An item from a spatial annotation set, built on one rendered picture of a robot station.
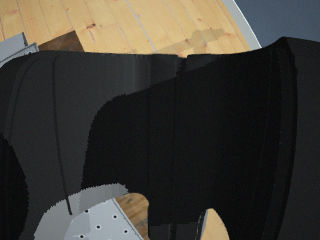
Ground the grey metal base plate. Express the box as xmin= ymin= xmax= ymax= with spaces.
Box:
xmin=0 ymin=42 xmax=144 ymax=240

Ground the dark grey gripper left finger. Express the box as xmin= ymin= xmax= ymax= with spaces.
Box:
xmin=0 ymin=50 xmax=186 ymax=240

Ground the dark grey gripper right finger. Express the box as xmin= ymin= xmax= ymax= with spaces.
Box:
xmin=173 ymin=36 xmax=320 ymax=240

